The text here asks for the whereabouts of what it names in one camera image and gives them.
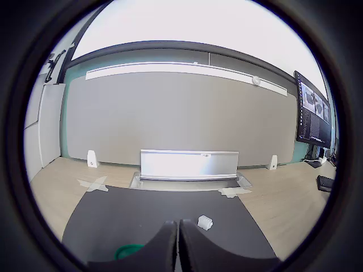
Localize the small white plastic terminal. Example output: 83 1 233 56
197 215 213 230

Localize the round green lid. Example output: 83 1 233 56
115 243 145 261

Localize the dark grey mat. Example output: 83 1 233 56
61 184 277 263

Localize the white tape piece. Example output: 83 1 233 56
78 176 109 193
218 186 252 198

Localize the black keyboard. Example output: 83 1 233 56
316 175 335 193

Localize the black monitor stand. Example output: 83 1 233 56
310 146 327 163

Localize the white partition panel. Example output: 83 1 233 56
38 83 66 168
23 84 44 182

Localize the black computer monitor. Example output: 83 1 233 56
294 70 332 150

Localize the silver cable duct frame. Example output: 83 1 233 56
129 171 252 190

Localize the silver cable duct flap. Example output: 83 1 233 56
140 149 239 181

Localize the small white bracket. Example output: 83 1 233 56
87 150 99 168
266 154 278 171

